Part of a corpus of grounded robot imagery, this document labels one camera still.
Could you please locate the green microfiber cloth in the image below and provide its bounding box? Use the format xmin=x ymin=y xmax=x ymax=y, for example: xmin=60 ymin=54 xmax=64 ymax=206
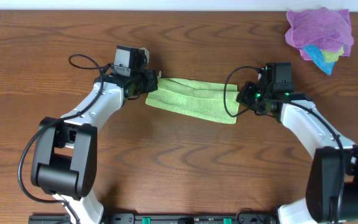
xmin=145 ymin=78 xmax=239 ymax=124

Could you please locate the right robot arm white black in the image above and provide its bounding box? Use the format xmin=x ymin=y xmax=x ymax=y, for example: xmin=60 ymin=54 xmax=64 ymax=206
xmin=237 ymin=78 xmax=358 ymax=223

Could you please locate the blue cloth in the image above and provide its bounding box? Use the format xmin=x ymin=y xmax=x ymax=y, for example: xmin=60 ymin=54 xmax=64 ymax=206
xmin=302 ymin=45 xmax=335 ymax=76

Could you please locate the yellow-green small cloth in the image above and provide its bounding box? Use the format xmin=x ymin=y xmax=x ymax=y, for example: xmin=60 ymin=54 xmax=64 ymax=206
xmin=321 ymin=46 xmax=344 ymax=63

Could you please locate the purple cloth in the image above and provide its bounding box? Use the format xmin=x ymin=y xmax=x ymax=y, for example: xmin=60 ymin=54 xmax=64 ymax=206
xmin=285 ymin=7 xmax=354 ymax=60

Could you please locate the left camera cable black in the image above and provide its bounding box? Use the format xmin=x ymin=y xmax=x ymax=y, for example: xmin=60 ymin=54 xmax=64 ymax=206
xmin=17 ymin=54 xmax=113 ymax=224

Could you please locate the camera cable black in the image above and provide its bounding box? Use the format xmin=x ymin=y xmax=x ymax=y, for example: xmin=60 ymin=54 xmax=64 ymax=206
xmin=223 ymin=65 xmax=346 ymax=224
xmin=17 ymin=54 xmax=113 ymax=224

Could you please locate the right camera cable black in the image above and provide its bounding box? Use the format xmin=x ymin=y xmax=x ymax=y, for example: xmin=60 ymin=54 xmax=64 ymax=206
xmin=223 ymin=65 xmax=346 ymax=224

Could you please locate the green clamp on rail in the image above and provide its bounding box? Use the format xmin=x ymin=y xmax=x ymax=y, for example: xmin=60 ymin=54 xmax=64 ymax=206
xmin=142 ymin=217 xmax=151 ymax=224
xmin=223 ymin=218 xmax=232 ymax=224

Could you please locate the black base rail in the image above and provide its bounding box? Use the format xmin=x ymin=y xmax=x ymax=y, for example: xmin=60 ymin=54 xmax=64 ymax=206
xmin=28 ymin=212 xmax=279 ymax=224

